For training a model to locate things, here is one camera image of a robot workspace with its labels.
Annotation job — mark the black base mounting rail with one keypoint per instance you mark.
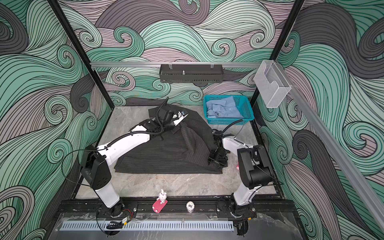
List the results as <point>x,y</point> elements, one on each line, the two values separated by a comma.
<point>219,206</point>

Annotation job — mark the small white round jar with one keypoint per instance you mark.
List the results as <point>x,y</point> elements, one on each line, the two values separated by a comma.
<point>190,206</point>

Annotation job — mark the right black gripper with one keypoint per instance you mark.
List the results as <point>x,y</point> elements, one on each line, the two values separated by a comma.
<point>221,164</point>

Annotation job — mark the teal plastic basket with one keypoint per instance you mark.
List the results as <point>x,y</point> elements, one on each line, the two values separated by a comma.
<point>242,104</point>

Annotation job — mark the white bunny on pink stand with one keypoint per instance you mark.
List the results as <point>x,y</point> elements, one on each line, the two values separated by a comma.
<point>160,202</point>

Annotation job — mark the aluminium rail back wall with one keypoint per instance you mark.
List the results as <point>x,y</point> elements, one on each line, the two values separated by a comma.
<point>138,64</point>

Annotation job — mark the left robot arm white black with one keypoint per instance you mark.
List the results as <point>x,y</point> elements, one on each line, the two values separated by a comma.
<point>96,161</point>

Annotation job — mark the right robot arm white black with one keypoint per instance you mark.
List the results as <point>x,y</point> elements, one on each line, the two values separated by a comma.
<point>254,168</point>

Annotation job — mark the clear acrylic wall holder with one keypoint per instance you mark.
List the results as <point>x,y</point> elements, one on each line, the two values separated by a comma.
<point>272,82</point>

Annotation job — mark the aluminium rail wall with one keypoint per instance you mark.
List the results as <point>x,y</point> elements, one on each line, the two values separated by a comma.
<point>138,64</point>
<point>307,103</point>

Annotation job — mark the light blue shirt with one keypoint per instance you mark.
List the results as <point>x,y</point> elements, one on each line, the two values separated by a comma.
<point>223,109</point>

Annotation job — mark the white slotted cable duct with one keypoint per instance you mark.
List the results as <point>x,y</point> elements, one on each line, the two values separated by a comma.
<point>182,225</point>

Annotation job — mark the dark grey pinstriped shirt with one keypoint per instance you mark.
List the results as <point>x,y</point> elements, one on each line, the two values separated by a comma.
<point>184,151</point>

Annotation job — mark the black perforated wall shelf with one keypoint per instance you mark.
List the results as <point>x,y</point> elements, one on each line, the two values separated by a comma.
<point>175,73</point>

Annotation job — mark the aluminium rail right wall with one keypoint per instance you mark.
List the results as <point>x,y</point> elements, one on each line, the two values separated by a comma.
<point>307,103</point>

